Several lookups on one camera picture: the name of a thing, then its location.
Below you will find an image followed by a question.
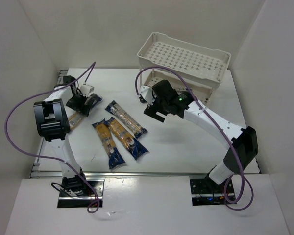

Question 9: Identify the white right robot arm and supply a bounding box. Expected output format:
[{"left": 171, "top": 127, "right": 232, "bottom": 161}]
[{"left": 139, "top": 80, "right": 258, "bottom": 185}]

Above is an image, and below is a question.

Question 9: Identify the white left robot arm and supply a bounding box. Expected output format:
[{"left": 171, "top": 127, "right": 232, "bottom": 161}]
[{"left": 33, "top": 76, "right": 101, "bottom": 196}]

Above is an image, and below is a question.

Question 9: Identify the cream two-tier shelf cart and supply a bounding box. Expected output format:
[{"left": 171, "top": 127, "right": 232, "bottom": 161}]
[{"left": 137, "top": 32, "right": 231, "bottom": 105}]

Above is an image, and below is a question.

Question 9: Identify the spaghetti bag with white label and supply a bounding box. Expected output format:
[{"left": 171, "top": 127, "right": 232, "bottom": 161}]
[{"left": 105, "top": 100, "right": 148, "bottom": 139}]

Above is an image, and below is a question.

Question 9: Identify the yellow spaghetti bag right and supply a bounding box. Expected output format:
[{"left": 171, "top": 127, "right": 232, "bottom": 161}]
[{"left": 104, "top": 117, "right": 148, "bottom": 160}]

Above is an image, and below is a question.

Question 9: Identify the yellow spaghetti bag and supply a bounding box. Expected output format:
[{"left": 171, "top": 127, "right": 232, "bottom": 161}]
[
  {"left": 104, "top": 117, "right": 148, "bottom": 160},
  {"left": 92, "top": 119, "right": 125, "bottom": 170}
]

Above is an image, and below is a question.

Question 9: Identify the yellow spaghetti bag left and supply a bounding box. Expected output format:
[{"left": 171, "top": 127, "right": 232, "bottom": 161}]
[{"left": 92, "top": 119, "right": 125, "bottom": 170}]

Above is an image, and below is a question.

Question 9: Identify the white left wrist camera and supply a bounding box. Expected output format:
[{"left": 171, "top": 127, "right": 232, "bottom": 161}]
[{"left": 79, "top": 84, "right": 95, "bottom": 97}]

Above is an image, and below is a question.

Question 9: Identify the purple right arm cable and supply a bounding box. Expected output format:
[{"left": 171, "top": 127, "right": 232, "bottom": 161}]
[{"left": 134, "top": 66, "right": 253, "bottom": 210}]

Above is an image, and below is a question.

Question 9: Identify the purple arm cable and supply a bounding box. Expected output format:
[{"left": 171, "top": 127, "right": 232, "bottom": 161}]
[
  {"left": 4, "top": 61, "right": 100, "bottom": 213},
  {"left": 134, "top": 66, "right": 253, "bottom": 210}
]

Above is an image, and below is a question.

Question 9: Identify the aluminium table edge rail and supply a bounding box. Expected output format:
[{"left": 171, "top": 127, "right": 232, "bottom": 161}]
[{"left": 56, "top": 70, "right": 68, "bottom": 85}]

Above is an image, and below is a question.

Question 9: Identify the front aluminium rail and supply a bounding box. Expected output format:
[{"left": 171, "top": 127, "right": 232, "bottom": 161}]
[{"left": 30, "top": 171, "right": 206, "bottom": 178}]

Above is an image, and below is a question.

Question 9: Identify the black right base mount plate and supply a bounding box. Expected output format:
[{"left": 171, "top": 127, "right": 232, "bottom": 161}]
[{"left": 190, "top": 178, "right": 236, "bottom": 206}]

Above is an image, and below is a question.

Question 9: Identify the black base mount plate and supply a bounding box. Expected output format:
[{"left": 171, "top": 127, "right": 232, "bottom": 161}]
[
  {"left": 51, "top": 178, "right": 104, "bottom": 209},
  {"left": 190, "top": 178, "right": 236, "bottom": 206}
]

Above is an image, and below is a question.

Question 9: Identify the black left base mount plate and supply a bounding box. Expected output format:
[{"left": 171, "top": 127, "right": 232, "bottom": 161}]
[{"left": 51, "top": 178, "right": 104, "bottom": 209}]

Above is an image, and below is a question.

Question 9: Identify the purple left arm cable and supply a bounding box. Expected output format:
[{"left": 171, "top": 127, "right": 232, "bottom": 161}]
[{"left": 4, "top": 61, "right": 100, "bottom": 213}]

